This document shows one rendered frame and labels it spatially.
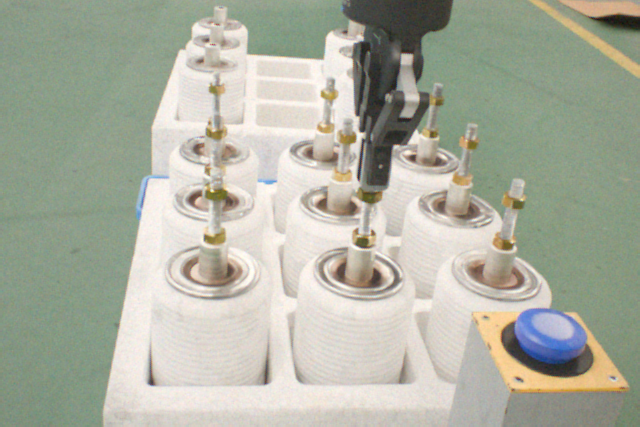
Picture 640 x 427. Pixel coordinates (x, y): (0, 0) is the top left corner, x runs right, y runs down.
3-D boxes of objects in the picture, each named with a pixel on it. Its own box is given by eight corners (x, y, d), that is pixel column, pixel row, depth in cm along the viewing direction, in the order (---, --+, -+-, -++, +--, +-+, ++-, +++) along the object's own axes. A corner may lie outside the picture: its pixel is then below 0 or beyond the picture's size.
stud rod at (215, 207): (220, 260, 57) (223, 173, 54) (207, 260, 57) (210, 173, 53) (219, 253, 58) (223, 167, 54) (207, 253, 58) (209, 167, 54)
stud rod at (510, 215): (504, 266, 60) (524, 184, 57) (492, 262, 61) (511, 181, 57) (506, 260, 61) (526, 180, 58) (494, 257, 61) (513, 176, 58)
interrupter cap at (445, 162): (430, 145, 87) (431, 140, 87) (472, 171, 81) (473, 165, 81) (378, 154, 83) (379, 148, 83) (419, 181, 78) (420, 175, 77)
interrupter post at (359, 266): (371, 287, 59) (377, 252, 57) (342, 283, 59) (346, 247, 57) (373, 271, 61) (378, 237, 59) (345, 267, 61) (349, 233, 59)
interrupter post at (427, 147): (426, 157, 84) (431, 130, 82) (439, 165, 82) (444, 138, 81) (410, 159, 83) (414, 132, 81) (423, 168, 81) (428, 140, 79)
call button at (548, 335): (562, 332, 45) (570, 305, 44) (591, 375, 42) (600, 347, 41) (500, 332, 44) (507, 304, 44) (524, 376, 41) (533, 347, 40)
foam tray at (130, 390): (436, 303, 101) (460, 187, 93) (548, 553, 67) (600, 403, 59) (149, 301, 95) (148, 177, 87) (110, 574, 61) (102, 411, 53)
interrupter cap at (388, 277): (403, 310, 56) (404, 303, 56) (306, 296, 57) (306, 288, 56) (405, 260, 63) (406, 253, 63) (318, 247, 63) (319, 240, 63)
